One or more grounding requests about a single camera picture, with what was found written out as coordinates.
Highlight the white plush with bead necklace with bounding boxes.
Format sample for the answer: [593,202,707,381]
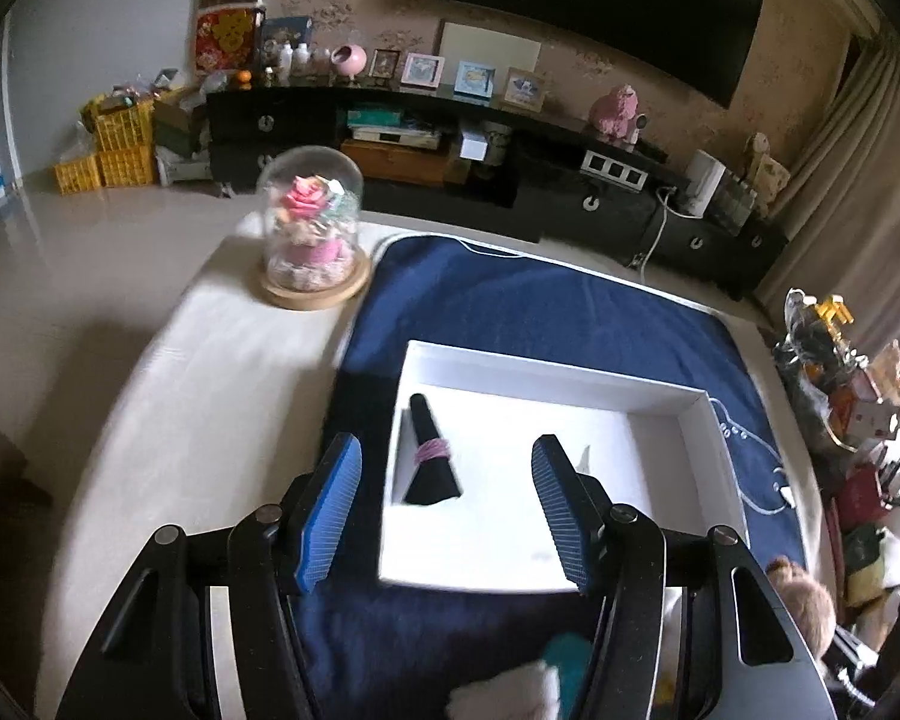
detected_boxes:
[445,660,560,720]

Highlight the brown white round plush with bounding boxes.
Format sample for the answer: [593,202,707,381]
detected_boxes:
[766,556,837,660]

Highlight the white cardboard box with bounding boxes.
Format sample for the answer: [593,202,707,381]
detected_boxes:
[377,340,748,595]

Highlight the black rolled cloth pink band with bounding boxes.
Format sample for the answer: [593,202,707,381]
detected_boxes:
[403,394,461,505]

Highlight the teal cloth item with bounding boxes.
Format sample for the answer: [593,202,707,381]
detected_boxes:
[543,632,592,718]

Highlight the navy blue blanket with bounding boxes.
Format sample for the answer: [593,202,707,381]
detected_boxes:
[294,238,811,718]

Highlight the cluttered side table items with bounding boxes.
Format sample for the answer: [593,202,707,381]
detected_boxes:
[774,288,900,649]

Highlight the glass dome with pink flowers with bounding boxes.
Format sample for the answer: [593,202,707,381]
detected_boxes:
[256,145,372,310]

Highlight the black TV cabinet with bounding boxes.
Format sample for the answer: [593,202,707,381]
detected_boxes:
[206,83,787,299]

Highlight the white air purifier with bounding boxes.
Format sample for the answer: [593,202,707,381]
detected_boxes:
[681,149,727,218]

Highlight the pink plush on cabinet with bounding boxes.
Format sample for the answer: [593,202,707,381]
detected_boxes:
[589,85,640,145]

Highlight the yellow plastic crate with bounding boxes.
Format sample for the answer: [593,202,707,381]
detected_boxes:
[53,91,155,195]

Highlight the white canvas board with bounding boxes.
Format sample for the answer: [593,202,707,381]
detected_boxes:
[437,21,541,85]

